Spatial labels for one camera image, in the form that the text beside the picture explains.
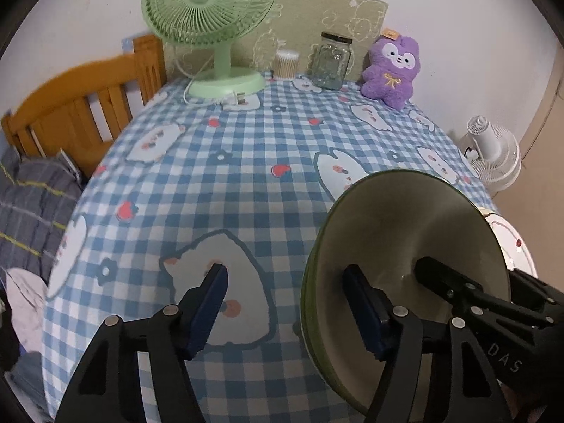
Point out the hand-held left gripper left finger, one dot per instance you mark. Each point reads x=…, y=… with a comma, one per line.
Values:
x=207, y=308

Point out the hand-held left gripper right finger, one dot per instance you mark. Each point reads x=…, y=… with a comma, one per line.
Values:
x=365, y=313

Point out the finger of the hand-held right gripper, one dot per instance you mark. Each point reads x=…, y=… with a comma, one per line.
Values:
x=537, y=293
x=436, y=273

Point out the grey floral ceramic bowl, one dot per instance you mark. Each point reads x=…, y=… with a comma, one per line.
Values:
x=312, y=304
x=304, y=313
x=396, y=229

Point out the white plate red flowers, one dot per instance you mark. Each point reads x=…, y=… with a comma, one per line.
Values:
x=511, y=242

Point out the blue checkered tablecloth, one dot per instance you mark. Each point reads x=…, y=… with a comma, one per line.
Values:
x=220, y=176

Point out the white floor fan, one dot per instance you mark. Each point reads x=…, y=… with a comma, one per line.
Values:
x=498, y=150

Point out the white cloth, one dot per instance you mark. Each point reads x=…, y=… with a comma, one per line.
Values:
x=22, y=299

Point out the purple plush toy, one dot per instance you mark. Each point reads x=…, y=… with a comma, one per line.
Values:
x=390, y=83

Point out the grey plaid bedding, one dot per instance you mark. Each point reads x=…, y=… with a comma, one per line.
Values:
x=31, y=211

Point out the glass jar black lid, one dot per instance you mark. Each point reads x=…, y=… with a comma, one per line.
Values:
x=328, y=66

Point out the cotton swab container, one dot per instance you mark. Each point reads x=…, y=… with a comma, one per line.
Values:
x=286, y=66

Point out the green cartoon-print board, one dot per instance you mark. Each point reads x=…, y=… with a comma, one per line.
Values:
x=299, y=9

